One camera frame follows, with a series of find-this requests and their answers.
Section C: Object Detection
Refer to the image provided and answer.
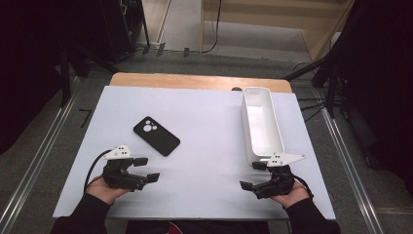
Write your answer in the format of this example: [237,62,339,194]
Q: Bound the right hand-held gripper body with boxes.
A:
[252,153,307,200]

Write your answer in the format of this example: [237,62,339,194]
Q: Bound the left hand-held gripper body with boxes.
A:
[102,143,149,192]

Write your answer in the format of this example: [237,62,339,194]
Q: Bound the black phone case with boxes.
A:
[132,116,181,158]

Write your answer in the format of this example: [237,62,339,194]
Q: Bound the white plastic bin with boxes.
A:
[241,87,285,168]

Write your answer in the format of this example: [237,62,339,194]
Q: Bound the person's right hand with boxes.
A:
[271,179,311,210]

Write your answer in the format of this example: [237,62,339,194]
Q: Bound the person's left hand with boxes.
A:
[85,175,131,207]

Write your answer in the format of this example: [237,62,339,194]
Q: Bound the white board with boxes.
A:
[53,85,336,221]

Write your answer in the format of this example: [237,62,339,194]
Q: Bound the wooden table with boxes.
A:
[109,72,293,95]

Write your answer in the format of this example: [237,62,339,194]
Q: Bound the black tripod stand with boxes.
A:
[282,48,347,119]

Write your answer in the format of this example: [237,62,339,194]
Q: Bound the black metal stand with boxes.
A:
[58,42,120,108]

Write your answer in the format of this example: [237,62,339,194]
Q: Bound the black cabinet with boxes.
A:
[96,0,151,64]

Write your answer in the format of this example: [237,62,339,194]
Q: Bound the dark curtain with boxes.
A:
[337,0,413,198]
[0,0,71,155]

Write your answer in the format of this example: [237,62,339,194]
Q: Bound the right hand-held gripper black cable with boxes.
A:
[291,175,316,200]

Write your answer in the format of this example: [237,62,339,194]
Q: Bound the hand-held gripper black cable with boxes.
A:
[83,149,113,193]
[291,175,316,200]

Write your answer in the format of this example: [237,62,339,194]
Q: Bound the left hand-held gripper black cable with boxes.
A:
[83,149,113,193]

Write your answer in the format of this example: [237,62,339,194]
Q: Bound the aluminium floor rail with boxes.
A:
[319,97,387,234]
[0,94,78,234]

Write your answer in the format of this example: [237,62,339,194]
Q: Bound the black floor cables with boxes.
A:
[296,96,329,123]

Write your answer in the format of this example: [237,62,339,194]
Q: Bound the hanging black cable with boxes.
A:
[200,0,224,55]

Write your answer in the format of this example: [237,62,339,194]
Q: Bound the light wooden frame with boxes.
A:
[199,0,356,62]

